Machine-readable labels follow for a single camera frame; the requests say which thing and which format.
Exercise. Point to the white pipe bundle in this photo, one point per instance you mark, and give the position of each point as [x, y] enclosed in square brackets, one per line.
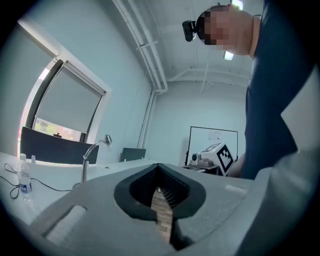
[152, 67]

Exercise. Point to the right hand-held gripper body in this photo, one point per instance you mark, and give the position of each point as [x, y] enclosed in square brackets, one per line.
[220, 156]

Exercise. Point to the person's head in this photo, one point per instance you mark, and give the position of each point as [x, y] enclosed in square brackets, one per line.
[237, 30]

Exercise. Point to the black head camera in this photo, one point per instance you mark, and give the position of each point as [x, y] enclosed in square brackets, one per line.
[189, 30]

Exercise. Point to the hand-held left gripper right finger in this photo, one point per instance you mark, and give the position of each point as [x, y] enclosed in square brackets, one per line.
[215, 207]

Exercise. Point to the person's navy shirt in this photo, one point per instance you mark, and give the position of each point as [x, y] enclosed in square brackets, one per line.
[272, 100]

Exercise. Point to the window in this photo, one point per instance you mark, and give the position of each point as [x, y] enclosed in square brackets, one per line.
[62, 135]

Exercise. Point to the grey roller blind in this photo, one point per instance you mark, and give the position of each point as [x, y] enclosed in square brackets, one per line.
[70, 105]

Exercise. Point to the short dark divider panel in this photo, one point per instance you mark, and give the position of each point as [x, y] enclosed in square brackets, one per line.
[132, 154]

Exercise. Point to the long dark divider panel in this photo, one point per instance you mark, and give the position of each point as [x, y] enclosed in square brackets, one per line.
[55, 150]

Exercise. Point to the clear plastic water bottle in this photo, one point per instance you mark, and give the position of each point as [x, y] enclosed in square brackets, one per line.
[24, 175]

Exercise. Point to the black-framed whiteboard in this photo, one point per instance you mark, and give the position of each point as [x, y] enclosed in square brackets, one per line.
[200, 140]

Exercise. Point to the person's right forearm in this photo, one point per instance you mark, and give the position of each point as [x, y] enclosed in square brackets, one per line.
[237, 167]

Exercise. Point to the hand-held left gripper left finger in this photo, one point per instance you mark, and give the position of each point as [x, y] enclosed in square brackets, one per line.
[95, 220]

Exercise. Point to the paper sheet on whiteboard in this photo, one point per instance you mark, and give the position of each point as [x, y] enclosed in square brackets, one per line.
[215, 134]

